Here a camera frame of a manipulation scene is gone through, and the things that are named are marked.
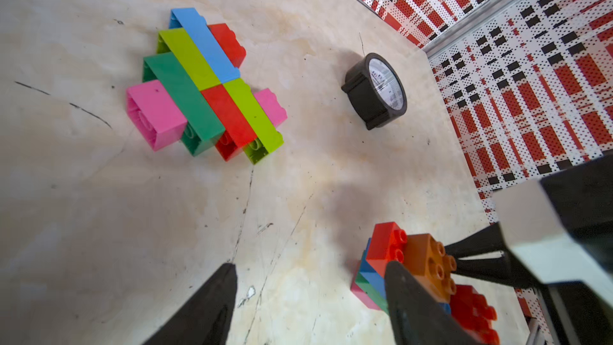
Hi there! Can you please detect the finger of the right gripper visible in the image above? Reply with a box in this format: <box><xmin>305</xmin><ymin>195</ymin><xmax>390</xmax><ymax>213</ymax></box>
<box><xmin>454</xmin><ymin>253</ymin><xmax>541</xmax><ymax>289</ymax></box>
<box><xmin>445</xmin><ymin>222</ymin><xmax>507</xmax><ymax>259</ymax></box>

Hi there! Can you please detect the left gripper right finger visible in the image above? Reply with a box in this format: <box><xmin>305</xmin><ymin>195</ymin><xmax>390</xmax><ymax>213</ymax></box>
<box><xmin>385</xmin><ymin>261</ymin><xmax>477</xmax><ymax>344</ymax></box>

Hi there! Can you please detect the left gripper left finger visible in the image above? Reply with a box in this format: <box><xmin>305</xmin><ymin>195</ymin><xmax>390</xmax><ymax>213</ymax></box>
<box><xmin>145</xmin><ymin>263</ymin><xmax>238</xmax><ymax>345</ymax></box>

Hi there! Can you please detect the red block front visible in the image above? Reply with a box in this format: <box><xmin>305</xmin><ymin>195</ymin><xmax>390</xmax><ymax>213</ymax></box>
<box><xmin>450</xmin><ymin>284</ymin><xmax>501</xmax><ymax>345</ymax></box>

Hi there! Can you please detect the blue square block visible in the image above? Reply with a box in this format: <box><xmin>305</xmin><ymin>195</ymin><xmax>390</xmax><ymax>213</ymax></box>
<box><xmin>359</xmin><ymin>239</ymin><xmax>386</xmax><ymax>302</ymax></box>

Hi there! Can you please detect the brown orange block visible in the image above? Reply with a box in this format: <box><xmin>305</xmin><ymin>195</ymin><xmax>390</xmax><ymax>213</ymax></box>
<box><xmin>403</xmin><ymin>233</ymin><xmax>458</xmax><ymax>303</ymax></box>

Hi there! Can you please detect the pink block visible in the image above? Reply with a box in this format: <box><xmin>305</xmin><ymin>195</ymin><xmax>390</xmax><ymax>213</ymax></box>
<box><xmin>351</xmin><ymin>272</ymin><xmax>382</xmax><ymax>311</ymax></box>
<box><xmin>254</xmin><ymin>89</ymin><xmax>288</xmax><ymax>128</ymax></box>
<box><xmin>125</xmin><ymin>80</ymin><xmax>188</xmax><ymax>152</ymax></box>

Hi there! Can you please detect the small red block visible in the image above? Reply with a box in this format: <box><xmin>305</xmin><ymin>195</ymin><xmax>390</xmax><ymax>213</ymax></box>
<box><xmin>208</xmin><ymin>23</ymin><xmax>247</xmax><ymax>69</ymax></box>
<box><xmin>366</xmin><ymin>222</ymin><xmax>408</xmax><ymax>277</ymax></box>

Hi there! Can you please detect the dark green block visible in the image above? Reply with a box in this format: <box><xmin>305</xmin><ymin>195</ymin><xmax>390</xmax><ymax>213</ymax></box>
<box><xmin>143</xmin><ymin>53</ymin><xmax>226</xmax><ymax>157</ymax></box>

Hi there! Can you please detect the red long block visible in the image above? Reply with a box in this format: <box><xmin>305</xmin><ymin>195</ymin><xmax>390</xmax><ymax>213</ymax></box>
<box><xmin>201</xmin><ymin>85</ymin><xmax>257</xmax><ymax>161</ymax></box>

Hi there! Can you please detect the lime block small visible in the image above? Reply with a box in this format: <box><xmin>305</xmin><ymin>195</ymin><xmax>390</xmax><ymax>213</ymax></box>
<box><xmin>156</xmin><ymin>28</ymin><xmax>221</xmax><ymax>91</ymax></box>

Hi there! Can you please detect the small red block back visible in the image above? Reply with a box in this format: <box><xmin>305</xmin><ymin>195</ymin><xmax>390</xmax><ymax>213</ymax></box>
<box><xmin>208</xmin><ymin>23</ymin><xmax>247</xmax><ymax>69</ymax></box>

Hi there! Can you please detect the light blue block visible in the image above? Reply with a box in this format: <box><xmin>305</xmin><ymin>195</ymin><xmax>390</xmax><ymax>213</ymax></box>
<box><xmin>169</xmin><ymin>7</ymin><xmax>240</xmax><ymax>84</ymax></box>

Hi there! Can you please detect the green block front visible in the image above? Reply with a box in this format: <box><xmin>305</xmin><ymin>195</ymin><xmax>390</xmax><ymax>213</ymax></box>
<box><xmin>351</xmin><ymin>261</ymin><xmax>388</xmax><ymax>313</ymax></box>

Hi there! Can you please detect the lime long block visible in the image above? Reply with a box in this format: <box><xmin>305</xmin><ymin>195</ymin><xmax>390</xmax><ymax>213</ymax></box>
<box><xmin>223</xmin><ymin>78</ymin><xmax>284</xmax><ymax>165</ymax></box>

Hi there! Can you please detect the black round table clock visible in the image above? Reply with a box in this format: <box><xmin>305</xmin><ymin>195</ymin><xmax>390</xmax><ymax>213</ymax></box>
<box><xmin>341</xmin><ymin>53</ymin><xmax>407</xmax><ymax>130</ymax></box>

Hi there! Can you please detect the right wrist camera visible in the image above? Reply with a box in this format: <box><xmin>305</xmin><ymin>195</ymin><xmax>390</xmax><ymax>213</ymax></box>
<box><xmin>493</xmin><ymin>155</ymin><xmax>612</xmax><ymax>305</ymax></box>

